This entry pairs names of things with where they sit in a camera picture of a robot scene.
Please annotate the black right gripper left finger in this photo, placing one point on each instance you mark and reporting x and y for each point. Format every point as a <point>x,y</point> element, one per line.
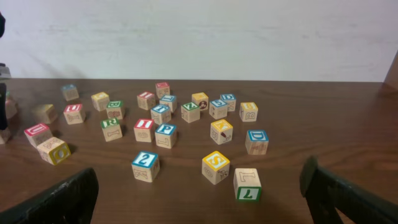
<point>70,201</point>

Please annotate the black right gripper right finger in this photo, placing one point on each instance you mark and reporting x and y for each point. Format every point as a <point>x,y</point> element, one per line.
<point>327,194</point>

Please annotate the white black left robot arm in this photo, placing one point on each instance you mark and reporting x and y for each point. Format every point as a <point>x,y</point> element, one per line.
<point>4,123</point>

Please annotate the plain wood top block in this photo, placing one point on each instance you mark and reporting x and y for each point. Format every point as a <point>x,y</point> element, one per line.
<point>54,150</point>

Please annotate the red U block lower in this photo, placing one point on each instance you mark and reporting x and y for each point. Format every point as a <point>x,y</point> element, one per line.
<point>38,134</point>

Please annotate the red u block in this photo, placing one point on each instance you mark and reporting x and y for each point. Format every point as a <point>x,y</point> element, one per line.
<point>38,134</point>
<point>74,114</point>

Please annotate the wood L top block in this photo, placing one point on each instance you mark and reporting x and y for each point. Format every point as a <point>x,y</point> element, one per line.
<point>247,185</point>

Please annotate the blue 2 wooden block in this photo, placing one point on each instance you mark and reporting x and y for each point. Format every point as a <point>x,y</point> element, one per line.
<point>146,166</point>

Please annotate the green R wooden block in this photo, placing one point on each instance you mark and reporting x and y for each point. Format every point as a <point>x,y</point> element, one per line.
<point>111,129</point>

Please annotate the blue D block lower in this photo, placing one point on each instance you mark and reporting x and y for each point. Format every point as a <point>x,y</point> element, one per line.
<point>256,142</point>

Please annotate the blue d block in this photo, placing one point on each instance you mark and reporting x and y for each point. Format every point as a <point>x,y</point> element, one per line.
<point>230,99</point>
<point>256,142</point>

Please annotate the red U block upper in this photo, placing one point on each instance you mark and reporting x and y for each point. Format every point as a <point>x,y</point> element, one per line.
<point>74,114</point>

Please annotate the yellow O wooden block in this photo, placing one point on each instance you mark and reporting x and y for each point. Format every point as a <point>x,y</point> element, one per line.
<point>45,113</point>

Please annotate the green B wooden block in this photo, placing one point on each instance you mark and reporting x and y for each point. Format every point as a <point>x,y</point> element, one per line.
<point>115,109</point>

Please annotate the red I block lower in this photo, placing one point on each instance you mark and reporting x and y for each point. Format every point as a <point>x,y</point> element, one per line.
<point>144,130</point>

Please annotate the red i block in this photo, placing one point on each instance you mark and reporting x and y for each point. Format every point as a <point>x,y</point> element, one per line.
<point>144,130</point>
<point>146,100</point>

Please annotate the yellow block upper middle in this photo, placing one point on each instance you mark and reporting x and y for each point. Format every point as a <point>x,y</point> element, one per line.
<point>100,101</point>

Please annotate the blue X wooden block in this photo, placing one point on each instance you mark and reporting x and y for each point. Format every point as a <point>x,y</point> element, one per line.
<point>70,92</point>

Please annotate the yellow 8 wooden block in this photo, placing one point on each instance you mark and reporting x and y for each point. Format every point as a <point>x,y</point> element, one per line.
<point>248,111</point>

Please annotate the yellow S wooden block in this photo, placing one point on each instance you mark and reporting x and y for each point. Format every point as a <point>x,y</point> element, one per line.
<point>215,167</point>

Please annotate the blue P wooden block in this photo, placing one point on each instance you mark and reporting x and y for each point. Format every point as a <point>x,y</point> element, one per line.
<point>166,135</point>

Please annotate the yellow A wooden block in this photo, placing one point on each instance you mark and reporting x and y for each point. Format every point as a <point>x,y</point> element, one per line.
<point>221,131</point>

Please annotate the blue T wooden block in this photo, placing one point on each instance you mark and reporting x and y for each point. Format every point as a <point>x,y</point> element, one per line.
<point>161,114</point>

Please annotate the red I block upper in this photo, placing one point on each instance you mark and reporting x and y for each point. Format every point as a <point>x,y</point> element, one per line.
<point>146,100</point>

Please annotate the blue D block upper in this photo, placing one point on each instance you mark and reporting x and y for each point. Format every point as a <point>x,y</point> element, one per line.
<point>230,99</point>

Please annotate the blue 5 wooden block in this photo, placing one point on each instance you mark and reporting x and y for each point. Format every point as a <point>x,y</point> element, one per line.
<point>218,109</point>

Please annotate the blue L wooden block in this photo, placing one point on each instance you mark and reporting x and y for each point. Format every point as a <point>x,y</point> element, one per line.
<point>170,101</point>

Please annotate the red H wooden block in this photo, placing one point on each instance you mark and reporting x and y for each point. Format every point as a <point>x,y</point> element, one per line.
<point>162,89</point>

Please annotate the green Z wooden block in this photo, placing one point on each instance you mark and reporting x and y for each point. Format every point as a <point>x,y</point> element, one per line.
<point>190,112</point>

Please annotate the yellow block near D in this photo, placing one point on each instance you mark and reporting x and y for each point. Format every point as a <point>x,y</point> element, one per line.
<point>201,99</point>

